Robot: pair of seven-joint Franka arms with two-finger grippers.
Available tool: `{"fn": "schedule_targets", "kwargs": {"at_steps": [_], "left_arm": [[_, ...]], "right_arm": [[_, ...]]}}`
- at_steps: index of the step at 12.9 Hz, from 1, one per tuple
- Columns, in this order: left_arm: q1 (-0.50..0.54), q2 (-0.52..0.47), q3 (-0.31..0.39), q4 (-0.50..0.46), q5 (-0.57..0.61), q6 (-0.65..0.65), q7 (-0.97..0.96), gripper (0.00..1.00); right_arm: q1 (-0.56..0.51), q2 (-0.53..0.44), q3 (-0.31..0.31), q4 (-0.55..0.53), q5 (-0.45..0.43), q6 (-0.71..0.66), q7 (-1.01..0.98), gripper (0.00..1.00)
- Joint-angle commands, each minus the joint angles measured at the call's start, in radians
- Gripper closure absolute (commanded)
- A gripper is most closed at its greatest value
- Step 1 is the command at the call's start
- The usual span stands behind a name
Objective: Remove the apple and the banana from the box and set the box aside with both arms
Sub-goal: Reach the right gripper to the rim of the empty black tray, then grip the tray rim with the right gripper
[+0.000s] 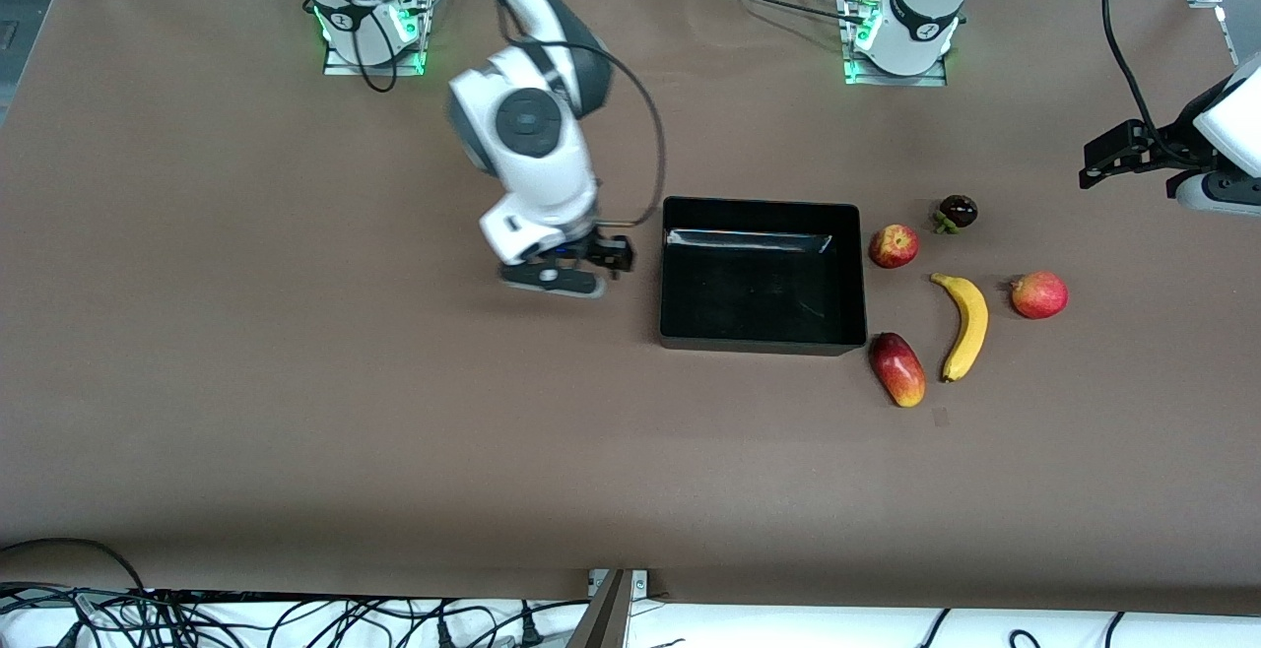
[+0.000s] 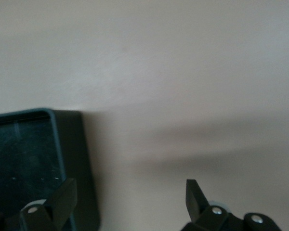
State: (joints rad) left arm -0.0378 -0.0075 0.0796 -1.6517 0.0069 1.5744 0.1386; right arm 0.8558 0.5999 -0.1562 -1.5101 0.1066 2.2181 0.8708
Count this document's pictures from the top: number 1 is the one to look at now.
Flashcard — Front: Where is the brown table cover sheet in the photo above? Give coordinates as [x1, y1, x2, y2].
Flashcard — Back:
[0, 0, 1261, 619]

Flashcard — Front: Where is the aluminium profile bar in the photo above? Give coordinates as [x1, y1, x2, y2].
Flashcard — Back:
[566, 569, 631, 648]

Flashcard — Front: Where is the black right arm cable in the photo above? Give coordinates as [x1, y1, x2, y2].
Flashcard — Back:
[271, 0, 669, 230]

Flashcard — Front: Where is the thick black arched cable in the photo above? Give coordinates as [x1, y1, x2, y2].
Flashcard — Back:
[0, 537, 149, 592]

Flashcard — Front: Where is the round red fruit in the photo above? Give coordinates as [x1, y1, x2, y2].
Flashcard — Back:
[1010, 271, 1070, 320]

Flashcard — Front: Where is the small metal bracket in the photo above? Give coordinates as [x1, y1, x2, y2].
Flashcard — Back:
[589, 569, 649, 598]

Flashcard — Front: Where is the black cable tangle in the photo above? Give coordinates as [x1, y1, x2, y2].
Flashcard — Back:
[0, 584, 553, 648]

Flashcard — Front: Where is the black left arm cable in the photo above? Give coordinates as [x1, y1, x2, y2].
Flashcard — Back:
[1101, 0, 1183, 168]

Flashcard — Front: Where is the small red yellow apple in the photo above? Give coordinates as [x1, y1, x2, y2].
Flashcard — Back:
[869, 225, 920, 270]

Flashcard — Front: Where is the dark purple mangosteen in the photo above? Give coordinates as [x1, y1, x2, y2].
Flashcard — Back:
[933, 194, 979, 235]

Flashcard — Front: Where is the black plastic box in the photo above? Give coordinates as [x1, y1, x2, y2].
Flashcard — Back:
[658, 194, 868, 356]

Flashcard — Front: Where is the thin black cable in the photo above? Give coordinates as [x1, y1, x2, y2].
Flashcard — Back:
[701, 0, 868, 21]

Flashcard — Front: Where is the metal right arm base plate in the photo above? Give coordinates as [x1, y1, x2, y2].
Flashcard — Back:
[323, 0, 427, 76]

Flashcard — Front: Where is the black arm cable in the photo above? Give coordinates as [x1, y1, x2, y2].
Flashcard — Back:
[271, 0, 669, 230]
[1101, 0, 1183, 168]

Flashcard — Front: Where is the red yellow mango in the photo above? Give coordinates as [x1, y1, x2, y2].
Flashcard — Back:
[869, 332, 927, 409]

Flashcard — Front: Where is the yellow banana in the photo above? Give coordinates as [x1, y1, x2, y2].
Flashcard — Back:
[931, 273, 989, 383]

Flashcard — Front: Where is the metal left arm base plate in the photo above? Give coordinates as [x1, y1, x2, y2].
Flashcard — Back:
[842, 0, 947, 88]

